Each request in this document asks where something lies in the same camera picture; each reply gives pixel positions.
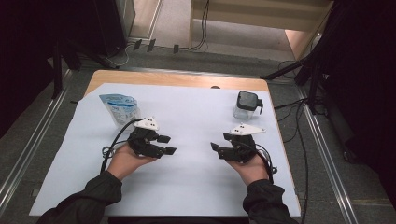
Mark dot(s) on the blue and white pouch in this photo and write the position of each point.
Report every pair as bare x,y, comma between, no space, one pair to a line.
121,107

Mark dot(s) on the small black floor block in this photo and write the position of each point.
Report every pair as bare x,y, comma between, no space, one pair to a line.
176,48
151,45
137,44

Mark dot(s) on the black angled stand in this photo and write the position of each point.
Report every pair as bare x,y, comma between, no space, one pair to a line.
311,59

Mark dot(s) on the black tripod stand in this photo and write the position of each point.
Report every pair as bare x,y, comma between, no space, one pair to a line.
57,71

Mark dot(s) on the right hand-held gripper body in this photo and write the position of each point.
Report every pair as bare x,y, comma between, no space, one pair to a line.
246,149

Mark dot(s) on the light wooden shelf unit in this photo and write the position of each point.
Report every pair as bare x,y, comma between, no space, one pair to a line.
261,18

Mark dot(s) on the person's right hand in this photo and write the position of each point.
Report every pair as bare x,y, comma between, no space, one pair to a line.
253,172

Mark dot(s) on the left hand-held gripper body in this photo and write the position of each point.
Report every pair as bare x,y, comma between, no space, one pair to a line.
141,141

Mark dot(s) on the metal floor rail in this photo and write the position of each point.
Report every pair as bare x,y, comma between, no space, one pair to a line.
330,161
31,146

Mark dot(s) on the dark round table grommet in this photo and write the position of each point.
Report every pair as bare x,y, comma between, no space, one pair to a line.
214,87

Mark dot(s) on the black curtain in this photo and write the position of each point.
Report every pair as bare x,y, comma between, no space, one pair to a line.
370,93
28,46

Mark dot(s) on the person's left hand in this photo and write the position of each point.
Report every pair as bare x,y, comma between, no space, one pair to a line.
124,161

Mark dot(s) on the white table cloth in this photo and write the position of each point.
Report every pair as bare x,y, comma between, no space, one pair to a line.
186,180

